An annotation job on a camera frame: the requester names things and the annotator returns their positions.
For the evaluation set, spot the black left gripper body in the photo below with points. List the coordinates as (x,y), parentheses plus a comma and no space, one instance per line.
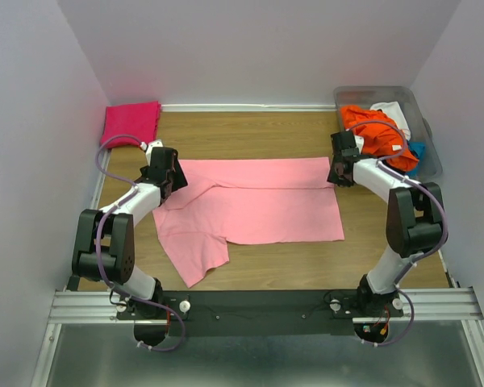
(176,177)

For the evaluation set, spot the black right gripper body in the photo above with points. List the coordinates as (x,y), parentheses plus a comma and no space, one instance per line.
(339,172)

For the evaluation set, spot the light pink t-shirt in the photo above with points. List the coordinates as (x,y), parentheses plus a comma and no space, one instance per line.
(246,202)

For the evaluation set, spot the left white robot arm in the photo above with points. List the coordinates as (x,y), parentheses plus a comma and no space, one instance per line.
(104,248)

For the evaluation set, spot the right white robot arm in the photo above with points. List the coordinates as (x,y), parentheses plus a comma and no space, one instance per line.
(416,224)

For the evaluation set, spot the orange t-shirt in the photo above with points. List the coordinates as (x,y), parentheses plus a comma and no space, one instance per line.
(380,135)

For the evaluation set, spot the folded magenta t-shirt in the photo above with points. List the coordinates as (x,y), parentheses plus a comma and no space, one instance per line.
(124,122)

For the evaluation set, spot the white t-shirt in bin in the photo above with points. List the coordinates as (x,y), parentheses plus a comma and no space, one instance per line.
(394,111)

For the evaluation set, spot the blue t-shirt in bin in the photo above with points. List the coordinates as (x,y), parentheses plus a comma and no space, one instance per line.
(417,149)

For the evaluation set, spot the clear plastic bin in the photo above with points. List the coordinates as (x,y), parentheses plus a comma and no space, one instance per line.
(365,96)

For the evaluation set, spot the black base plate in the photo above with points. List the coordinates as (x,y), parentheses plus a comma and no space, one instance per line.
(262,313)

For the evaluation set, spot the aluminium rail frame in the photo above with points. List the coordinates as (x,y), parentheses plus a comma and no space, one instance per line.
(434,343)

